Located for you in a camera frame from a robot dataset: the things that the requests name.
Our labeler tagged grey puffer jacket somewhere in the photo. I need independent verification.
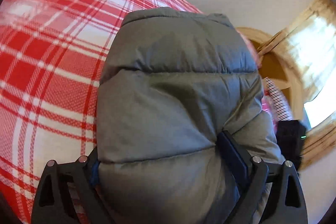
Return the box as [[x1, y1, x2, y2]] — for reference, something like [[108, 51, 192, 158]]
[[96, 8, 284, 223]]

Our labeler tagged wooden headboard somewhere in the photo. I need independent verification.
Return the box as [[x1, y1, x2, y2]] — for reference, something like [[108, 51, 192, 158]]
[[237, 27, 304, 120]]

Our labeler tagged pink floral pillow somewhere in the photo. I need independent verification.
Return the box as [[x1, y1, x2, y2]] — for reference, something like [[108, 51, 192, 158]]
[[236, 30, 262, 68]]

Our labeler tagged red plaid bed sheet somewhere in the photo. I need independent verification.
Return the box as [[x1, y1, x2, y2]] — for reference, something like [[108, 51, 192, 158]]
[[1, 0, 197, 223]]

